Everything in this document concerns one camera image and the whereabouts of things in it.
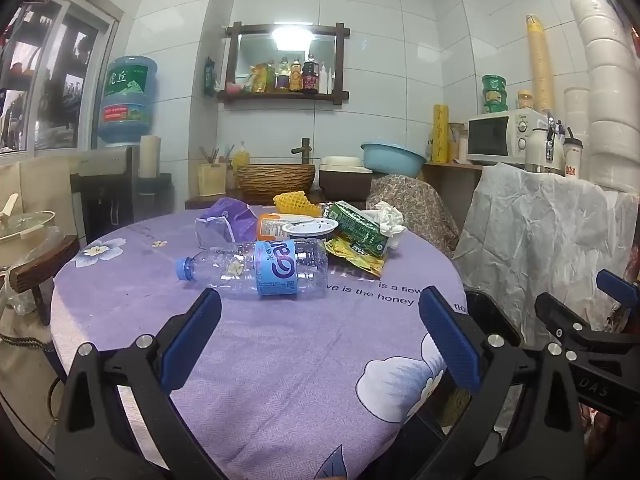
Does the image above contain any wooden framed mirror shelf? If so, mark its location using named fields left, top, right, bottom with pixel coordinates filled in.
left=217, top=21, right=351, bottom=107

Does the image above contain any clear plastic bottle blue label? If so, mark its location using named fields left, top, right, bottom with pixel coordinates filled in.
left=175, top=239, right=329, bottom=301

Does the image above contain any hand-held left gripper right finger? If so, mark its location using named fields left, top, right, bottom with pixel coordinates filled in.
left=385, top=286, right=588, bottom=480

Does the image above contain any white microwave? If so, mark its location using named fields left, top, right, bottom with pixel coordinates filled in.
left=466, top=108, right=549, bottom=165

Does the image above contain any yellow snack wrapper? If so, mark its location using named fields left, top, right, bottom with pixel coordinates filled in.
left=325, top=237, right=388, bottom=278

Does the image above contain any wicker basin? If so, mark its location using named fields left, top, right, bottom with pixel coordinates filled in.
left=235, top=163, right=317, bottom=204

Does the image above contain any pot with glass lid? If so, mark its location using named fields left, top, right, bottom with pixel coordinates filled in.
left=0, top=194, right=57, bottom=269

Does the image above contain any blue plastic basin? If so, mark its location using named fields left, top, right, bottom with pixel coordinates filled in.
left=361, top=142, right=427, bottom=177

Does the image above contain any yellow roll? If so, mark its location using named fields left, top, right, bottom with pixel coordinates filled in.
left=431, top=104, right=450, bottom=164

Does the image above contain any purple plastic bag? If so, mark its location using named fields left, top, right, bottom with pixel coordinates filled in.
left=195, top=197, right=258, bottom=252

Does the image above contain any crumpled white tissue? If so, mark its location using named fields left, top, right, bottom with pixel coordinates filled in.
left=372, top=201, right=407, bottom=251

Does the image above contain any brass faucet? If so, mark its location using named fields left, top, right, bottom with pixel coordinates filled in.
left=291, top=137, right=314, bottom=166

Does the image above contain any window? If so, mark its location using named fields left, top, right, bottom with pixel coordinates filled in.
left=0, top=0, right=122, bottom=152

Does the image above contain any purple floral tablecloth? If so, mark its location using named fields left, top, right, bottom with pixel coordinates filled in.
left=50, top=205, right=473, bottom=480

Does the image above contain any beige paper roll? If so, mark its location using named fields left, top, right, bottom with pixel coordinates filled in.
left=139, top=135, right=162, bottom=179

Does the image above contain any green carton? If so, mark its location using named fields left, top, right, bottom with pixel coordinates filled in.
left=320, top=200, right=388, bottom=261

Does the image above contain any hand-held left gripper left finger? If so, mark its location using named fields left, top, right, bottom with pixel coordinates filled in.
left=54, top=287, right=223, bottom=480

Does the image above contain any white bottle orange label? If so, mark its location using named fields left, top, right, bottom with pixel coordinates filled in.
left=256, top=212, right=326, bottom=241

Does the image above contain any white basin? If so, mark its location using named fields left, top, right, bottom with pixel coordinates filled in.
left=319, top=156, right=365, bottom=171

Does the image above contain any stack of tan paper cups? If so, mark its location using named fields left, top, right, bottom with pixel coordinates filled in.
left=525, top=14, right=556, bottom=114

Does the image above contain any chopstick holder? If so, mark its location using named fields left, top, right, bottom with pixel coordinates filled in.
left=196, top=146, right=229, bottom=196

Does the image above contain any white tumbler with print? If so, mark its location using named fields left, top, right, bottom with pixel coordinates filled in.
left=564, top=127, right=585, bottom=180

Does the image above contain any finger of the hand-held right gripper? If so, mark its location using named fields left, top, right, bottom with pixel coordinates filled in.
left=534, top=292, right=640, bottom=361
left=596, top=268, right=640, bottom=311

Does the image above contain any white plastic sheet cover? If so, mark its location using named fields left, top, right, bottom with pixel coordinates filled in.
left=452, top=162, right=639, bottom=347

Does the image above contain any yellow oil bottle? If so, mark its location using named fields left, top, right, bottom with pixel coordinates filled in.
left=250, top=62, right=276, bottom=94

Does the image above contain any yellow foam fruit net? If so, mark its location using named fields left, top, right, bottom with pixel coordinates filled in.
left=273, top=190, right=323, bottom=218

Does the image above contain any floral cloth cover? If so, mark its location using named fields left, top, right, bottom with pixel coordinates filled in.
left=366, top=174, right=461, bottom=257

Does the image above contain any wooden stool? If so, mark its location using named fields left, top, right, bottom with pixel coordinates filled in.
left=10, top=235, right=81, bottom=327

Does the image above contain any white thermos kettle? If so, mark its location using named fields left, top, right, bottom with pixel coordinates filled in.
left=525, top=117, right=566, bottom=176

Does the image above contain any wooden cabinet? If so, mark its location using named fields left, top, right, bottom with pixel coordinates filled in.
left=422, top=161, right=484, bottom=233

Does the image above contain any dark sauce bottle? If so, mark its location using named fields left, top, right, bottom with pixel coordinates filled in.
left=302, top=54, right=320, bottom=94

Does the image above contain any blue water jug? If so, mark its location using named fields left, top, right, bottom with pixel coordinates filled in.
left=97, top=56, right=158, bottom=147

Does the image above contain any water dispenser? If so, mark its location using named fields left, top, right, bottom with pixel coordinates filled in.
left=70, top=146, right=141, bottom=246

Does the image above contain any yellow soap bottle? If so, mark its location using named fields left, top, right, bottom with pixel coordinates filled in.
left=231, top=141, right=251, bottom=172

